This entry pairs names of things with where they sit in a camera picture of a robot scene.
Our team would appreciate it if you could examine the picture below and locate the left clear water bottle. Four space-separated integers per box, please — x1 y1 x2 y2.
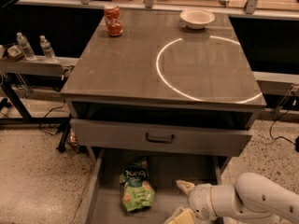
17 32 36 61

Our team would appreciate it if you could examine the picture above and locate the green rice chip bag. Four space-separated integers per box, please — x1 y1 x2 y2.
120 158 155 212

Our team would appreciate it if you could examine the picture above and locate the small round container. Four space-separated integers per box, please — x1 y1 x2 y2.
2 43 23 62

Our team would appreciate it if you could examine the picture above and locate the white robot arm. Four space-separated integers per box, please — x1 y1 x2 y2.
164 173 299 224

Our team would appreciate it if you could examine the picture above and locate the top drawer with handle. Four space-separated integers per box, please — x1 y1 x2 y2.
70 119 252 157

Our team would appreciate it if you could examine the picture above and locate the grey side bench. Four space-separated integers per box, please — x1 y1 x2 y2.
0 56 78 152

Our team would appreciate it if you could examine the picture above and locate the clear water bottle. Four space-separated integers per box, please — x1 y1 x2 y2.
40 35 57 63
17 32 36 61

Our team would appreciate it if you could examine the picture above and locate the black floor cable right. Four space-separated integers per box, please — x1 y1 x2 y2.
268 91 299 153

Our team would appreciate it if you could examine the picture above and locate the black floor cable left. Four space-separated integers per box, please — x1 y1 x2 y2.
37 100 71 136

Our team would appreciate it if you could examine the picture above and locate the grey drawer cabinet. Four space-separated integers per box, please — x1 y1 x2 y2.
60 8 267 161

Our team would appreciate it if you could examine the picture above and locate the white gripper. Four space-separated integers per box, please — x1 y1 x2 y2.
164 180 215 224

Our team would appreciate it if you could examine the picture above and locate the open middle drawer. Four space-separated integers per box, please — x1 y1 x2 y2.
82 148 221 224

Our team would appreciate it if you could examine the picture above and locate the orange soda can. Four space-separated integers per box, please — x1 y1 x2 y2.
104 3 122 36

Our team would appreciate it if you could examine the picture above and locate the right clear water bottle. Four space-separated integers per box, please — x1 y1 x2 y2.
40 35 57 63

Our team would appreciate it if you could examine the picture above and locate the white bowl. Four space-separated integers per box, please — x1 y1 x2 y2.
180 8 215 29

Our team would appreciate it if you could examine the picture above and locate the black floor cable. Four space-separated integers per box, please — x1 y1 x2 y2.
268 91 299 153
37 100 71 136

